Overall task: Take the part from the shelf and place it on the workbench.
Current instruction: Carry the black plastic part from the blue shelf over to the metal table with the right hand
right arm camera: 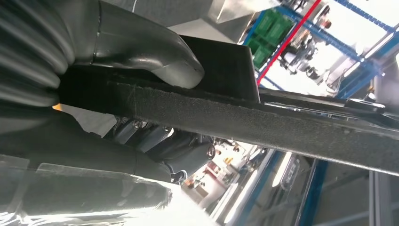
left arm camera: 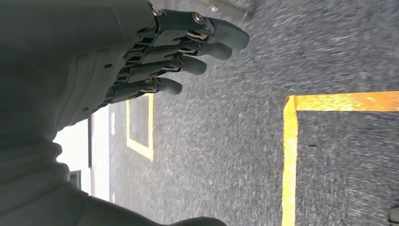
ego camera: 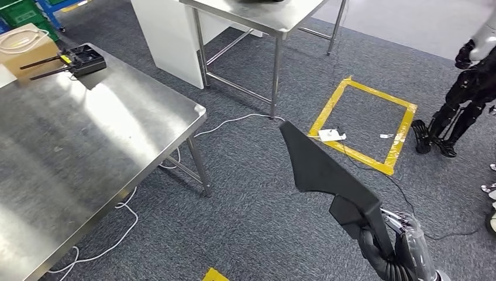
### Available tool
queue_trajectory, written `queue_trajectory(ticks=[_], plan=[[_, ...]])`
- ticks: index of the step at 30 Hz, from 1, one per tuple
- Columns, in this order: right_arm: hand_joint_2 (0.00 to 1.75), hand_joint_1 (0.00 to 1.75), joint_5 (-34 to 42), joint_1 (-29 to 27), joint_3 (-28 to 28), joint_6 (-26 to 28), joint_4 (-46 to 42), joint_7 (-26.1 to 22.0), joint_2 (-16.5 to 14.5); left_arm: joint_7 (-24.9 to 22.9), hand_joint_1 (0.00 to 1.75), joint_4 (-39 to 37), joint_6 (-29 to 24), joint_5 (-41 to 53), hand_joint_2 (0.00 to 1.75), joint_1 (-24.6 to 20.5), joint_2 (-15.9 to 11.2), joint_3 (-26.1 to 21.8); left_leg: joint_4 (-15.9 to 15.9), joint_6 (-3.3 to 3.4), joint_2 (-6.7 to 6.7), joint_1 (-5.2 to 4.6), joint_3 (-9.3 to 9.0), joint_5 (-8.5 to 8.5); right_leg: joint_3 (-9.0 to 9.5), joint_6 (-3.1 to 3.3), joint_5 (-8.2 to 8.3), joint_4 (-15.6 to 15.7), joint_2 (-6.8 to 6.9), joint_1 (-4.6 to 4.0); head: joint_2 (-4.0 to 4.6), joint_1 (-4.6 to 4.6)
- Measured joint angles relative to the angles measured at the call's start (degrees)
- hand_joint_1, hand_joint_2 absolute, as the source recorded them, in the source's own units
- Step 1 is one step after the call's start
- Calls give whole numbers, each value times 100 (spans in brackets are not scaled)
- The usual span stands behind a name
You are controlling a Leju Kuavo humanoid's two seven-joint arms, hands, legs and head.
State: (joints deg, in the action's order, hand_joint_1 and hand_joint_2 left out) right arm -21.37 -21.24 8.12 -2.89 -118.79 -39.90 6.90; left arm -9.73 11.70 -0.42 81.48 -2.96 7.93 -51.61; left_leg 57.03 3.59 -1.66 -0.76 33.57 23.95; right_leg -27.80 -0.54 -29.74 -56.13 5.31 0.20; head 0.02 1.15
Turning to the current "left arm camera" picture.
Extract white cabinet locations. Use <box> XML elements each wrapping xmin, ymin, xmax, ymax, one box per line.
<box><xmin>52</xmin><ymin>106</ymin><xmax>117</xmax><ymax>203</ymax></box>

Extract yellow floor tape square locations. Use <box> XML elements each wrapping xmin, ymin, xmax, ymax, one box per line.
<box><xmin>281</xmin><ymin>91</ymin><xmax>399</xmax><ymax>226</ymax></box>
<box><xmin>126</xmin><ymin>93</ymin><xmax>155</xmax><ymax>162</ymax></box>

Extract stainless steel table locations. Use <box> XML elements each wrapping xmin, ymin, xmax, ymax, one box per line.
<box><xmin>198</xmin><ymin>0</ymin><xmax>254</xmax><ymax>22</ymax></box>

